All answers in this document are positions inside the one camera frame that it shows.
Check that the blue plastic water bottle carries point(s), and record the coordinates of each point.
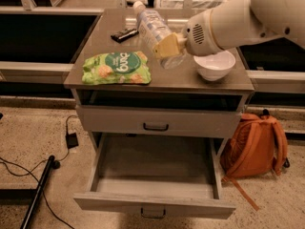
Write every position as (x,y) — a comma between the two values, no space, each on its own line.
(153,29)

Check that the black power adapter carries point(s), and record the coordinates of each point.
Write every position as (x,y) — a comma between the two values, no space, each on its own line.
(71,140)

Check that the grey drawer cabinet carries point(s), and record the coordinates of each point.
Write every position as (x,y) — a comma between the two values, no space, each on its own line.
(181,88)

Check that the black chocolate bar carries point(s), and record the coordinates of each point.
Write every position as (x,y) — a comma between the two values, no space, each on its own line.
(122,36)

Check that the open grey middle drawer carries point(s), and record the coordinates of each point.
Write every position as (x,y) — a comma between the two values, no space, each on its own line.
(156,176)

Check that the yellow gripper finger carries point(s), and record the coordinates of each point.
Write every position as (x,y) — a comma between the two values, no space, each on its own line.
(172,45)

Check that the green snack bag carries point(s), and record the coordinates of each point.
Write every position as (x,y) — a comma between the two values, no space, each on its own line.
(117,68)

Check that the closed grey top drawer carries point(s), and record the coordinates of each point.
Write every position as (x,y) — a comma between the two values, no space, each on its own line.
(146,121)

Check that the black metal floor bar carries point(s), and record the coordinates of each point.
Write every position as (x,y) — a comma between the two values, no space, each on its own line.
(38,192)

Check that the white bowl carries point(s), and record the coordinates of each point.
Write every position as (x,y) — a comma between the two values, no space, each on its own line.
(215,66)

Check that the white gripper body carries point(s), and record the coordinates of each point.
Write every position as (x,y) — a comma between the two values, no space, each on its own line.
(197,38)

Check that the orange backpack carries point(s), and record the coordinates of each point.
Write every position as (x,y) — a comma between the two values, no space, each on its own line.
(258,146)

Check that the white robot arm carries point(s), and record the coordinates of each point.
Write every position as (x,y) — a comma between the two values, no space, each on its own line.
(236,23)

